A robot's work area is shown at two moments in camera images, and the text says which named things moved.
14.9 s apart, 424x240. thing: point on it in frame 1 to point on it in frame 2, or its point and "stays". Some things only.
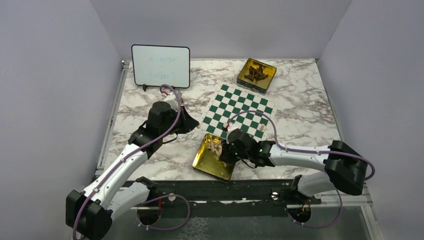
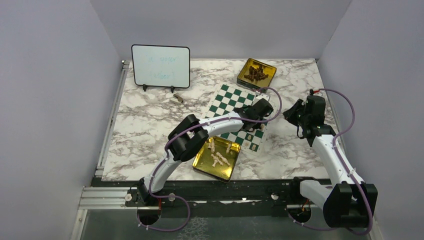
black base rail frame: [261, 193] stays
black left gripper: [188, 122] to [257, 126]
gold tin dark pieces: [255, 76] stays
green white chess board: [231, 101] stays
